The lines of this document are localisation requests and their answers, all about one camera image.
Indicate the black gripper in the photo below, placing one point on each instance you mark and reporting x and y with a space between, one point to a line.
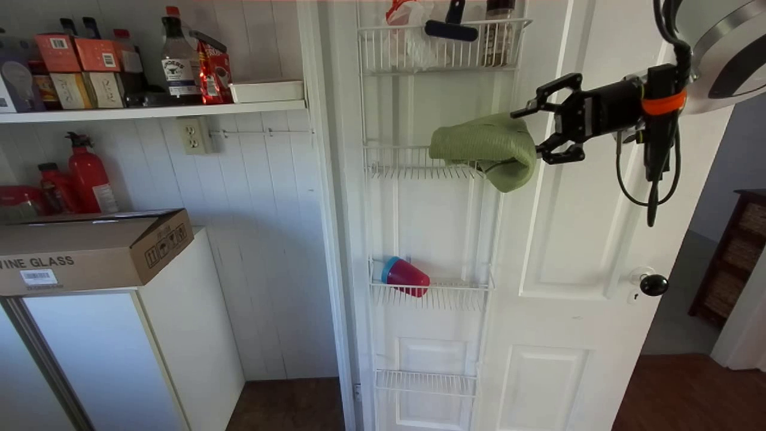
605 112

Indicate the green towel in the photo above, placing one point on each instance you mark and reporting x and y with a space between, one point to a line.
486 145

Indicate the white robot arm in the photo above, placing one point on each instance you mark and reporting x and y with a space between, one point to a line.
732 57

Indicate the white panel door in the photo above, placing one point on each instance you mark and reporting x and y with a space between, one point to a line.
574 240

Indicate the black door knob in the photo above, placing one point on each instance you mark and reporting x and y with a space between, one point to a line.
653 283

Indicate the red white bag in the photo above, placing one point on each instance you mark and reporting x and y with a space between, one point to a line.
398 13

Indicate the brown wooden dresser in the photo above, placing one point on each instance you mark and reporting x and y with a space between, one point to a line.
737 254

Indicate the flat white box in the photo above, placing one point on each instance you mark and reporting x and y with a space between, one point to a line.
267 92

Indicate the red snack bag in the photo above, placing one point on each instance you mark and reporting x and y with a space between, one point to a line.
213 73

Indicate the clear bottle red cap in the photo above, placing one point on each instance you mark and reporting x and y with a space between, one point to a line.
178 63

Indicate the dark bottle red cap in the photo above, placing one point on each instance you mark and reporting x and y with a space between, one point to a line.
133 73

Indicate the beige box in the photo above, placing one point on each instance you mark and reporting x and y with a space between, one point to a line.
104 90
69 90

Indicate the white cabinet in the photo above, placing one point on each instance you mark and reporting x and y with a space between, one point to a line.
159 343

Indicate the orange box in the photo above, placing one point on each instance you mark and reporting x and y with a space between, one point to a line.
95 54
58 54

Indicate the red fire extinguisher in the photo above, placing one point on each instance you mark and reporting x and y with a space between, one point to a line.
87 171

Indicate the cardboard box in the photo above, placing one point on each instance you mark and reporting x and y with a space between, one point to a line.
87 253

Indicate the small red can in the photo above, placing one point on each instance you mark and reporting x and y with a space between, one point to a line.
54 187

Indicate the gray jar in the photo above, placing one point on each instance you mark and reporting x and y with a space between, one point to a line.
19 80

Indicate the red flat container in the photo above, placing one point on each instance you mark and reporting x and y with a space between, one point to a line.
15 194

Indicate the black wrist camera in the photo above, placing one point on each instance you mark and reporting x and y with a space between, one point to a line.
659 140

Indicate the white wall outlet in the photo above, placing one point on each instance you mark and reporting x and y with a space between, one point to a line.
194 136

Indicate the white wall shelf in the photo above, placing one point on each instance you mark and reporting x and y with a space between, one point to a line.
150 112

